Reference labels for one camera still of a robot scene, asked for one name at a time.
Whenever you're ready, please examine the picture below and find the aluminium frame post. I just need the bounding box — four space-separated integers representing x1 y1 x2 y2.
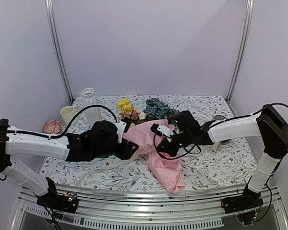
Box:
45 0 74 103
226 0 254 104

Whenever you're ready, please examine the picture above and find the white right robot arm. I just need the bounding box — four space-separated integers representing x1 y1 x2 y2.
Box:
155 103 288 209

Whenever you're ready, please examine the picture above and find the pink flower bouquet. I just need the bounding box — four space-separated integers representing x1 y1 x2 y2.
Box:
117 97 185 193

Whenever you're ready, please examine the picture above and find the left aluminium frame post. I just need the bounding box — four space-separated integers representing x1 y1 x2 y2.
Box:
45 0 74 103

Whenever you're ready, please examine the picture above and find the right aluminium frame post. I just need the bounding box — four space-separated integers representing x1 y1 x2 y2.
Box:
226 0 254 104

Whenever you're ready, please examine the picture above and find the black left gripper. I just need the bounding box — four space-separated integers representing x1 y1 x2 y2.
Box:
92 138 139 161

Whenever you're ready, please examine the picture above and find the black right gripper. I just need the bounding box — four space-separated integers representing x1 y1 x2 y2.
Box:
156 130 193 157

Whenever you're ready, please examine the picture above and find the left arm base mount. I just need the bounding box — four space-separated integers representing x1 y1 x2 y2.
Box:
36 177 79 214

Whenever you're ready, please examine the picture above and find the pink patterned ball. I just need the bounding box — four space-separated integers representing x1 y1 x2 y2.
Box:
43 120 62 134

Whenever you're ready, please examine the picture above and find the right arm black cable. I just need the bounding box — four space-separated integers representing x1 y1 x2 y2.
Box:
153 102 288 173

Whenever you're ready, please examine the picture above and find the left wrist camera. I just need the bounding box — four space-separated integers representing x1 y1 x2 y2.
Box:
115 117 132 144

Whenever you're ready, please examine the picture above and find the striped black white cup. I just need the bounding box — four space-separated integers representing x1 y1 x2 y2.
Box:
214 115 226 121

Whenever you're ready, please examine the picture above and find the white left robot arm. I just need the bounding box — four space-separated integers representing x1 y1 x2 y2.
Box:
0 119 139 208

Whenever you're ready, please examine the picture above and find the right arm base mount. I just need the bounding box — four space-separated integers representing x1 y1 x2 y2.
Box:
221 186 264 214

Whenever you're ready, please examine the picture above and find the white ribbed ceramic vase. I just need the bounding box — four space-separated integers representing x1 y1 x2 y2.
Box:
80 88 103 123

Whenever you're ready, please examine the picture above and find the aluminium front rail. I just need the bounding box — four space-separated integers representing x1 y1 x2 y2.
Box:
8 185 288 230

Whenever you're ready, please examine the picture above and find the floral patterned tablecloth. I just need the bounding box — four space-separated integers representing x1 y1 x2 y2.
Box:
39 95 257 193

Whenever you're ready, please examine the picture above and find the cream ceramic mug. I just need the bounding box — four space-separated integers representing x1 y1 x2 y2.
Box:
60 105 77 126

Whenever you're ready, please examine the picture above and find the cream printed ribbon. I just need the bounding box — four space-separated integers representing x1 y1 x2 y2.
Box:
78 143 221 193

